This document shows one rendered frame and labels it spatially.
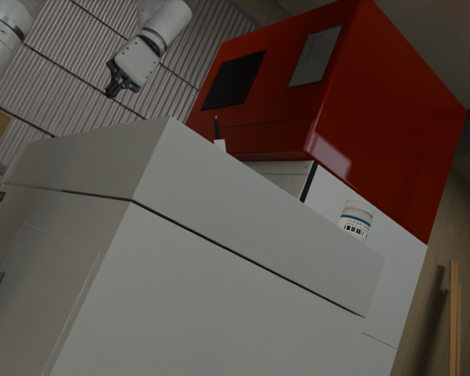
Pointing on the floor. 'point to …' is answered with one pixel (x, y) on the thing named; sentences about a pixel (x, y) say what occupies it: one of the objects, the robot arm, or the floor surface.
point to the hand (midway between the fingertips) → (112, 89)
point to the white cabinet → (140, 298)
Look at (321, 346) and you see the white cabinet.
